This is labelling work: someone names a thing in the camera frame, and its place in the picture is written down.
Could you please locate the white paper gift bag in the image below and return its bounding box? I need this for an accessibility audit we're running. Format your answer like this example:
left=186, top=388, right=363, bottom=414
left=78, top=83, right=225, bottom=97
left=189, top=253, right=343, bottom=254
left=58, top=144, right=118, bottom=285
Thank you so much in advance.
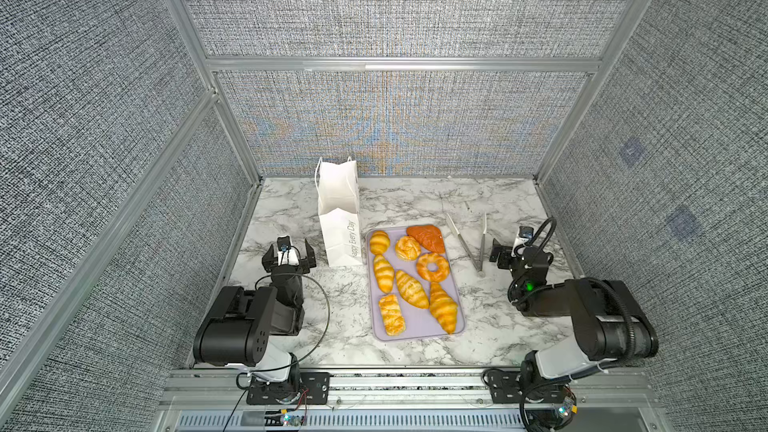
left=314, top=157, right=363, bottom=267

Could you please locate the large croissant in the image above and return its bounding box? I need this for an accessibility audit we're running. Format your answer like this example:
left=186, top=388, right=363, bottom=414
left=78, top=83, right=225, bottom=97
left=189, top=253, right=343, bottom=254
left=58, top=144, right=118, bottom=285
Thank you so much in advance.
left=429, top=282, right=458, bottom=334

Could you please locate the rectangular flaky pastry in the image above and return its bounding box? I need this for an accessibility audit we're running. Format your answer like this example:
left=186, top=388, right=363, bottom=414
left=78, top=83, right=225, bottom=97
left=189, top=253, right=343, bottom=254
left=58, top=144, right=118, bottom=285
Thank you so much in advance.
left=379, top=294, right=406, bottom=336

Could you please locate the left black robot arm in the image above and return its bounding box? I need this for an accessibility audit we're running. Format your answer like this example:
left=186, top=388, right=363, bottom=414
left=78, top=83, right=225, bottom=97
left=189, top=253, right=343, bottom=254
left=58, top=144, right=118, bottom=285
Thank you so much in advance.
left=193, top=236, right=316, bottom=407

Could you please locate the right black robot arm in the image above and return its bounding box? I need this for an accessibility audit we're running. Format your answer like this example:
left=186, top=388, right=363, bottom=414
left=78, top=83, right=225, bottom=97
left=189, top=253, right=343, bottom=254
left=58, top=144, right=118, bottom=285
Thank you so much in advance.
left=487, top=241, right=659, bottom=403

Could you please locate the reddish brown triangular bread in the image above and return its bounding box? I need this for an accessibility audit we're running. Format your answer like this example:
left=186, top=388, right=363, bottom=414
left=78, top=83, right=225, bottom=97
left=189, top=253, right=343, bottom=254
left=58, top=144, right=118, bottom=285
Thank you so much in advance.
left=406, top=224, right=446, bottom=254

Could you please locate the small round croissant top left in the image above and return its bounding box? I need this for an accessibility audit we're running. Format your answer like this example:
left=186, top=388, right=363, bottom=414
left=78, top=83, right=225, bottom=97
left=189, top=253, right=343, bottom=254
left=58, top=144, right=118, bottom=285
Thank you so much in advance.
left=368, top=230, right=391, bottom=256

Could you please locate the croissant left middle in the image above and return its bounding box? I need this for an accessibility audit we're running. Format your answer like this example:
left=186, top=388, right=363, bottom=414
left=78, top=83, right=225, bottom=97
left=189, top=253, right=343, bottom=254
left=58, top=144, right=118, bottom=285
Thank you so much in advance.
left=373, top=254, right=395, bottom=294

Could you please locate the round flaky bun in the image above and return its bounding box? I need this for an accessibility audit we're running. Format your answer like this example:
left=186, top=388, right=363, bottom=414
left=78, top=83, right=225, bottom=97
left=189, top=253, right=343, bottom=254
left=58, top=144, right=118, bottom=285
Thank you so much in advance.
left=394, top=235, right=422, bottom=262

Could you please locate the croissant centre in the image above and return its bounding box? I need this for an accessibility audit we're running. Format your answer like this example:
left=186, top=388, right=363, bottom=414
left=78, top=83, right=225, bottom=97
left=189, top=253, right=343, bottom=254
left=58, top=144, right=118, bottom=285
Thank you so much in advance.
left=395, top=270, right=429, bottom=309

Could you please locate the lavender plastic tray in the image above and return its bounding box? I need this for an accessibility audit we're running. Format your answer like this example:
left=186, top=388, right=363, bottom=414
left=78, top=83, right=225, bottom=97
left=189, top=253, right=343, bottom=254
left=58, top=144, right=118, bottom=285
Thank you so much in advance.
left=364, top=225, right=466, bottom=342

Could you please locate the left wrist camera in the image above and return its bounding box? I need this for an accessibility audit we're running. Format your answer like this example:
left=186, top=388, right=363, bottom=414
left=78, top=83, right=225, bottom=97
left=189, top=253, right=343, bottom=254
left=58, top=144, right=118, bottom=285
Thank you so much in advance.
left=276, top=236, right=300, bottom=266

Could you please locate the glazed ring donut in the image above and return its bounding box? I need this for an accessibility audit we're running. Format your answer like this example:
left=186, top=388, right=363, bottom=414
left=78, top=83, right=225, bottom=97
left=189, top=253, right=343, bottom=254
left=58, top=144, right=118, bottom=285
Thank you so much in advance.
left=416, top=253, right=451, bottom=283

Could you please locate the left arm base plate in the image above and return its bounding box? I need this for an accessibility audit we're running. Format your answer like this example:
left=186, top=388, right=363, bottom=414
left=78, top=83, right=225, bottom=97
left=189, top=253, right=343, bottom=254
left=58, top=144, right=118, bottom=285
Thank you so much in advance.
left=245, top=372, right=331, bottom=408

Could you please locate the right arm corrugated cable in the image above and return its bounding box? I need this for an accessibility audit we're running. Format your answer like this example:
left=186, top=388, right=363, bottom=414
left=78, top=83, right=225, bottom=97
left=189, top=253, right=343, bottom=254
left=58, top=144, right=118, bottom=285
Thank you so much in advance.
left=506, top=216, right=640, bottom=432

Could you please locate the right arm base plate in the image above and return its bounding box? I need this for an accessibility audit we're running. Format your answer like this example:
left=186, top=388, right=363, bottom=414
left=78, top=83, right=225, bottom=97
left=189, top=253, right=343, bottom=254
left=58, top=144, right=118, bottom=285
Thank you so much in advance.
left=481, top=368, right=569, bottom=405

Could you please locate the aluminium front rail frame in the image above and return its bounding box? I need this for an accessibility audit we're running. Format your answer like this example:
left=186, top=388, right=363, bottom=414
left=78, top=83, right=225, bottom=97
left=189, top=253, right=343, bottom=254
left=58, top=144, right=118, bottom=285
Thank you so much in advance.
left=149, top=366, right=673, bottom=431

